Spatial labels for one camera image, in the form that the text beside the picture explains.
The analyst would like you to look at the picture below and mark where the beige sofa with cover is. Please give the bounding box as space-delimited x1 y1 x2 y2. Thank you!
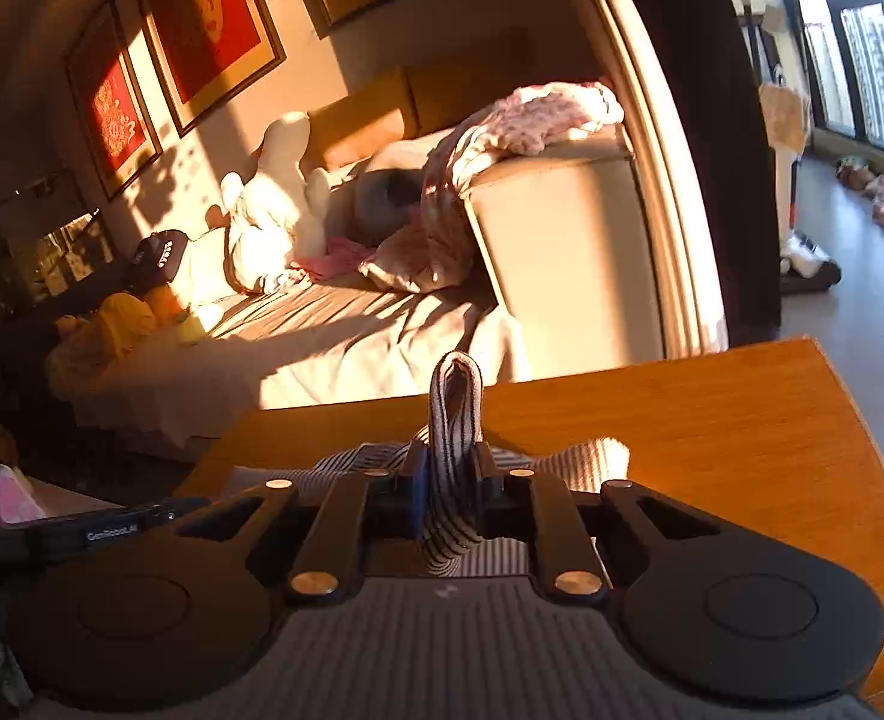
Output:
44 31 665 447

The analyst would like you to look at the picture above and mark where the white upright vacuum cleaner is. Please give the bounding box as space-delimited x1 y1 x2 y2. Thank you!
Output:
736 0 842 296

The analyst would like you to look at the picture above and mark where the red framed picture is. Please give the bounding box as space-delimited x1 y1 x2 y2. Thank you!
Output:
136 0 286 135
64 0 162 200

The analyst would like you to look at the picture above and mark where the yellow plush toy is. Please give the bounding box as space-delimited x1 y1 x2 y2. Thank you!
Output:
46 288 188 380

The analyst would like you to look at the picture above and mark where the striped grey knit garment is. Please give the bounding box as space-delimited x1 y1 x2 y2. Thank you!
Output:
223 349 633 579

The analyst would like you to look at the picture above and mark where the white plush toy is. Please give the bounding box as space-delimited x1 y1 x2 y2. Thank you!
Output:
220 112 328 294

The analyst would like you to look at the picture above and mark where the black cap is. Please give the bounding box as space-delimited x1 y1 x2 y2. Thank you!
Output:
124 229 190 296

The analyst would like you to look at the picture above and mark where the grey neck pillow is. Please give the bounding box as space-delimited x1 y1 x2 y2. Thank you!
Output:
352 167 424 247

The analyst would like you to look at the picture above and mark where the pink floral blanket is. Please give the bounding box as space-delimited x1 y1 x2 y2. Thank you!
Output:
359 82 624 294

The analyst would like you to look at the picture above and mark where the pink cloth on sofa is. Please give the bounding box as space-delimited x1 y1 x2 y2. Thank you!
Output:
292 238 373 283

